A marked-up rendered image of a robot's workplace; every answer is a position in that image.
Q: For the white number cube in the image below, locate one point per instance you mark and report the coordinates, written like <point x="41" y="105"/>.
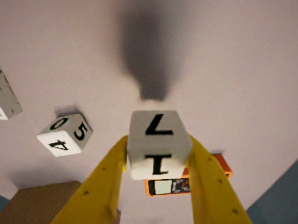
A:
<point x="66" y="135"/>
<point x="158" y="145"/>

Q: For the brown cardboard box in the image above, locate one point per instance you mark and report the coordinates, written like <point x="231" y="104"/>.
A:
<point x="38" y="205"/>

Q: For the orange digital multimeter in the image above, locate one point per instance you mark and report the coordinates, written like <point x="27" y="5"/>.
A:
<point x="178" y="186"/>

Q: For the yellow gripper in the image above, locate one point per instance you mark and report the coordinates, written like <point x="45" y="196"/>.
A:
<point x="213" y="198"/>

